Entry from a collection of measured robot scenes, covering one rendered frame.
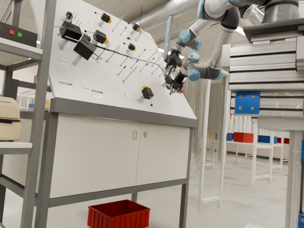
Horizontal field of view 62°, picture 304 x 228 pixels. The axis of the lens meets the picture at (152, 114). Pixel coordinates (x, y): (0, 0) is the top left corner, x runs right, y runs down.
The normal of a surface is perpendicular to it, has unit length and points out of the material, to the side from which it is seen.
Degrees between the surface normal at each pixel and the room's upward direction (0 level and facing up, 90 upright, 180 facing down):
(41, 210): 90
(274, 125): 90
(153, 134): 90
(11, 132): 90
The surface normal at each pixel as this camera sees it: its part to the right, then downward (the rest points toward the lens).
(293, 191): -0.52, -0.10
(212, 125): -0.78, -0.11
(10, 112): 0.76, -0.29
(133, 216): 0.71, 0.02
